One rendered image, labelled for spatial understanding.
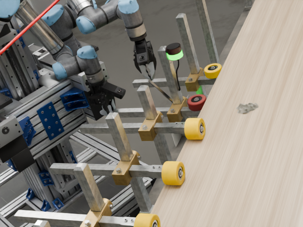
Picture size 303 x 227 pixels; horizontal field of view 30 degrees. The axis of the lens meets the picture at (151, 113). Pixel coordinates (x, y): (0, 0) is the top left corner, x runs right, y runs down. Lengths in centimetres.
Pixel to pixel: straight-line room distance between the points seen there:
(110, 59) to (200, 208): 341
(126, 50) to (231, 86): 286
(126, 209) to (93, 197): 126
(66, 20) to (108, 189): 101
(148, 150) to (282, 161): 191
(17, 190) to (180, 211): 182
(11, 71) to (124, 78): 207
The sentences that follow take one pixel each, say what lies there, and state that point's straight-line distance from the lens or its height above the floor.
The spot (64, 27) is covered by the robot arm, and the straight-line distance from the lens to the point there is 270.
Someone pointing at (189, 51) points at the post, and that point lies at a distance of 256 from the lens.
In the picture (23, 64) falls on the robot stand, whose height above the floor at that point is 108.
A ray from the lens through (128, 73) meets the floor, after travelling 475.
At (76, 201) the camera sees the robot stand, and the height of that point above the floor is 21.
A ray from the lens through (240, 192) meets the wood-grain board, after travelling 184.
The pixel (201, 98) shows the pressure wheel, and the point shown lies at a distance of 234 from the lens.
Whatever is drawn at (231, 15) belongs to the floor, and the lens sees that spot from 525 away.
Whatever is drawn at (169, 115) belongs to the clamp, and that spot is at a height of 86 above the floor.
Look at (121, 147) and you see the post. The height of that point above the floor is 103.
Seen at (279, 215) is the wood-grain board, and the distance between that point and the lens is 174.
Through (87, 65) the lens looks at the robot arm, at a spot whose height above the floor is 112.
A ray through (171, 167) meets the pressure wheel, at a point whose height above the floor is 98.
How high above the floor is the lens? 211
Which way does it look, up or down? 31 degrees down
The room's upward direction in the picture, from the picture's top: 18 degrees counter-clockwise
